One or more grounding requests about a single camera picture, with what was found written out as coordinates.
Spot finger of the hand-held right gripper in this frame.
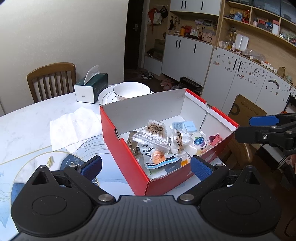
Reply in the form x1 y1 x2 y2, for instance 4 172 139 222
235 126 296 145
249 113 296 127

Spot brown cardboard box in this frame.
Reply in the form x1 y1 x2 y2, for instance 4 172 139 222
228 94 267 127

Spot stack of white plates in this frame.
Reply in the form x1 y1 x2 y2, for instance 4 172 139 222
98 85 154 107

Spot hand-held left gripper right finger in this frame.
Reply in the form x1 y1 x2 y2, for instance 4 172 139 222
177 155 264 206

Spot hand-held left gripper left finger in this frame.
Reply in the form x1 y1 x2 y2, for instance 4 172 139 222
29 155 116 205

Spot white upper cabinet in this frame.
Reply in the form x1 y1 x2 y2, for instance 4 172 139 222
169 0 221 16

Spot green tissue box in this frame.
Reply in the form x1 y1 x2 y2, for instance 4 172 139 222
74 65 108 103

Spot wooden slatted chair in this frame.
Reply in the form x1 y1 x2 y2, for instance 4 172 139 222
26 62 77 103

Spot red cardboard shoe box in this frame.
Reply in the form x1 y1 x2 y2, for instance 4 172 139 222
100 88 240 196

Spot black shoe rack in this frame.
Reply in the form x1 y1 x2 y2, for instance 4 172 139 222
179 77 203 96

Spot white bowl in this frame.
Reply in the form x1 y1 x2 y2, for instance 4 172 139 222
113 82 149 101

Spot white cabinet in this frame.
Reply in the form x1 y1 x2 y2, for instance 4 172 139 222
169 0 221 16
161 34 296 116

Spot white orange snack packet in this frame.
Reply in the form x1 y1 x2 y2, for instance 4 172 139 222
148 158 192 179

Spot light blue small carton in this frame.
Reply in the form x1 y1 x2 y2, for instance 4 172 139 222
172 120 198 133

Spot pink slippers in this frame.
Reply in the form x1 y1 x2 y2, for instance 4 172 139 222
160 79 173 91

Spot blueberry pastry packet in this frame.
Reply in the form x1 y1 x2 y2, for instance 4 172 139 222
191 131 210 154

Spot beige plush keychain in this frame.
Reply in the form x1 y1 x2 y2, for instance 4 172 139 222
172 128 184 153

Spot hanging red white bags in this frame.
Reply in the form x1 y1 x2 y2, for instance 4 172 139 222
147 6 169 26

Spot pink binder clip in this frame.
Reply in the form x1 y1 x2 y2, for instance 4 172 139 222
208 133 223 146

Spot white ball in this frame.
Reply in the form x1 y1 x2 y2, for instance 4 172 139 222
183 133 193 149

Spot white lower cabinet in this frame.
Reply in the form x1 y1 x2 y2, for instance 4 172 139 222
161 34 296 116

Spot dark wooden door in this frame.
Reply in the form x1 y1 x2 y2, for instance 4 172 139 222
124 0 148 70

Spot white paper napkin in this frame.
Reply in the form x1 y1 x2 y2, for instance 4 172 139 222
50 107 103 152

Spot cotton swab bag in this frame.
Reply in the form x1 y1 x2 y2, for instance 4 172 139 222
133 119 170 156

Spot small white plate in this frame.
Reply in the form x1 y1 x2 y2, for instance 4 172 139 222
103 89 121 103

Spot silver chicken sausage packet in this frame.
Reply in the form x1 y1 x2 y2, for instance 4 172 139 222
139 142 181 169

